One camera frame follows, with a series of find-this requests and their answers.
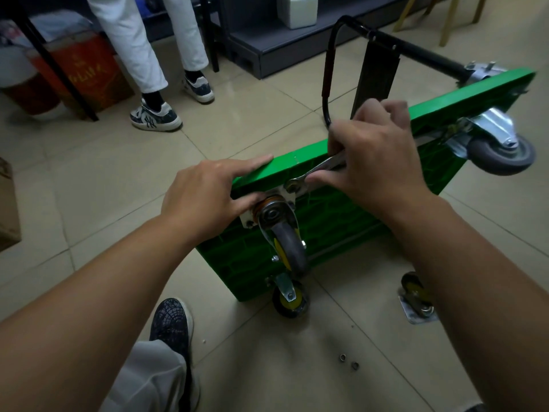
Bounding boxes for person's right hand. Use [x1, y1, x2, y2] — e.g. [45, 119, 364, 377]
[305, 98, 439, 228]

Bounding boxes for person's left hand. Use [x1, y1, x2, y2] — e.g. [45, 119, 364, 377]
[161, 153, 275, 248]

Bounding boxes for green platform trolley deck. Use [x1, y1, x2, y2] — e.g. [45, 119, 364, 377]
[195, 14, 537, 303]

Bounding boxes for silver wrench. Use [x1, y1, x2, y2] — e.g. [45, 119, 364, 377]
[284, 152, 348, 195]

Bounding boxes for grey caster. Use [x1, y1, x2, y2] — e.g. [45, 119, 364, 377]
[445, 108, 537, 176]

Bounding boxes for person's left forearm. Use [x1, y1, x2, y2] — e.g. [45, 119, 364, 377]
[0, 216, 196, 412]

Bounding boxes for person's right forearm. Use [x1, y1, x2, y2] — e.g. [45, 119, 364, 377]
[385, 195, 549, 412]

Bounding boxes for person's dark shoe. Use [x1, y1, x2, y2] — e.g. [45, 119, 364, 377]
[149, 298, 201, 412]

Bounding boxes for person's light trousers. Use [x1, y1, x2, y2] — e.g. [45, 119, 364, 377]
[98, 340, 189, 412]

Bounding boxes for wooden stool legs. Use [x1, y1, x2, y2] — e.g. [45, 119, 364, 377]
[393, 0, 490, 47]

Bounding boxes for white box on shelf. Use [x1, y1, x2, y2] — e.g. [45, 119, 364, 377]
[276, 0, 319, 30]

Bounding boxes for brown cardboard box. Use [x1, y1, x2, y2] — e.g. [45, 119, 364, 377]
[0, 157, 22, 253]

